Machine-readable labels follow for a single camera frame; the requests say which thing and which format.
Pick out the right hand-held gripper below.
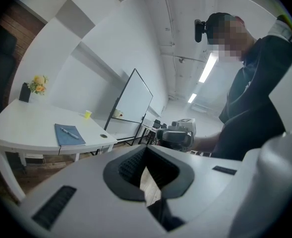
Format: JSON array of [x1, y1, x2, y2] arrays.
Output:
[[156, 118, 197, 150]]

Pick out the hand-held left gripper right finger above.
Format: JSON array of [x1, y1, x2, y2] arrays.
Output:
[[147, 145, 244, 224]]

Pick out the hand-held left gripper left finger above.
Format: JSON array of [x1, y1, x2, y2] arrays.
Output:
[[19, 145, 168, 238]]

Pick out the blue notebook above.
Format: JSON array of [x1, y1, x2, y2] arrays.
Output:
[[54, 123, 87, 156]]

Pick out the silver black pen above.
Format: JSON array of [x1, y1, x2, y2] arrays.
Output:
[[59, 127, 80, 140]]

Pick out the person's right forearm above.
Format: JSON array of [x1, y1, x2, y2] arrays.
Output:
[[194, 132, 223, 151]]

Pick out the whiteboard on black stand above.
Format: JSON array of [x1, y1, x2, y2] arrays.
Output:
[[103, 68, 154, 147]]

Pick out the person's black t-shirt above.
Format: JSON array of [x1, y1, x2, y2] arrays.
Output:
[[211, 35, 292, 162]]

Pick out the black square flower vase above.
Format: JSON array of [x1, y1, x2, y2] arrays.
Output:
[[18, 82, 32, 103]]

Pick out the yellow orange flower bouquet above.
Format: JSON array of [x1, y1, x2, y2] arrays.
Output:
[[27, 74, 50, 96]]

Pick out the person's head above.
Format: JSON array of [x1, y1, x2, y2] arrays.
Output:
[[206, 12, 258, 63]]

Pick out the black head-mounted camera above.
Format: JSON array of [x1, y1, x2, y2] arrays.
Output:
[[194, 19, 208, 44]]

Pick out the grey shoulder strap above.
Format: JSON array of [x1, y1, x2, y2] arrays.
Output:
[[269, 14, 292, 45]]

